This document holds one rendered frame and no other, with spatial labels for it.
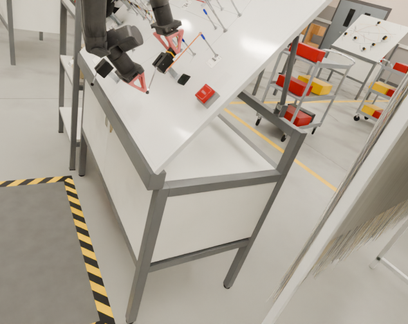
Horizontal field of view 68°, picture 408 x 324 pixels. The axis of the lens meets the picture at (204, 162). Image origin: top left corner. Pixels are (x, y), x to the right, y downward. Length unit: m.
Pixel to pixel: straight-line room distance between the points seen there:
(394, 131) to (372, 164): 0.10
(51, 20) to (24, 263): 3.06
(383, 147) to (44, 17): 3.87
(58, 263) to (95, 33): 1.24
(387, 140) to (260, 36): 0.48
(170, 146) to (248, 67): 0.34
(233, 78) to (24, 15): 3.45
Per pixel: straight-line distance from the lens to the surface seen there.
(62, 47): 2.57
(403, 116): 0.84
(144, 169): 0.98
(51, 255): 1.83
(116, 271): 1.76
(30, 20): 4.21
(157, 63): 1.08
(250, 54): 0.99
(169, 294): 1.71
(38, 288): 1.72
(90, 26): 0.87
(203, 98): 0.92
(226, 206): 1.23
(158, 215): 1.07
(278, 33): 1.01
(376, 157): 0.87
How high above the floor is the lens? 1.40
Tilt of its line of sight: 30 degrees down
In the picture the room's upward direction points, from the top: 17 degrees clockwise
